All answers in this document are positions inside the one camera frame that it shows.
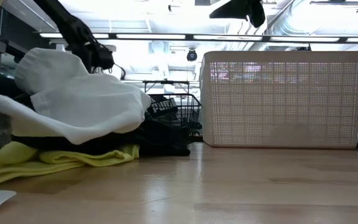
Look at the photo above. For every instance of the round black ceiling fixture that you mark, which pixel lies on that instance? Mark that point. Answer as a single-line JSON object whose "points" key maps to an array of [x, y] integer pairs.
{"points": [[192, 55]]}

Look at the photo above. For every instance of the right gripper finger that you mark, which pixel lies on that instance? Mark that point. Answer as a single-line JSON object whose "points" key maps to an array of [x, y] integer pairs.
{"points": [[233, 9], [256, 14]]}

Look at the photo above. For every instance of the white perforated plastic basket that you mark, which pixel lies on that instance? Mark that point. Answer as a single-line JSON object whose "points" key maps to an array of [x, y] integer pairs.
{"points": [[275, 109]]}

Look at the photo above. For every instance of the black garment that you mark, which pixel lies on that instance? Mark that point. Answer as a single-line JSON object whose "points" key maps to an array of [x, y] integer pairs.
{"points": [[160, 140]]}

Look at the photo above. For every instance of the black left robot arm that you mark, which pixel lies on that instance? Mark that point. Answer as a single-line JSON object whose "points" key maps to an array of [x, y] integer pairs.
{"points": [[61, 21]]}

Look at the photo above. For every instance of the white shirt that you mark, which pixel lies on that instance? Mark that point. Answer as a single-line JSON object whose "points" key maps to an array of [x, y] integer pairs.
{"points": [[89, 102]]}

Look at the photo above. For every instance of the dark framed glass partition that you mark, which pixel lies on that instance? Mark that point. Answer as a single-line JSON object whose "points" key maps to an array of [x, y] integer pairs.
{"points": [[17, 31]]}

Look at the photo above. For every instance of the neon yellow garment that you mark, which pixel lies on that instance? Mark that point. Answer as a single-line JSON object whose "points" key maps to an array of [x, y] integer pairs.
{"points": [[11, 161]]}

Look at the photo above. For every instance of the long ceiling light strip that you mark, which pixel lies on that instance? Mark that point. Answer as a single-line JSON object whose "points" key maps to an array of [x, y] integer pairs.
{"points": [[154, 36]]}

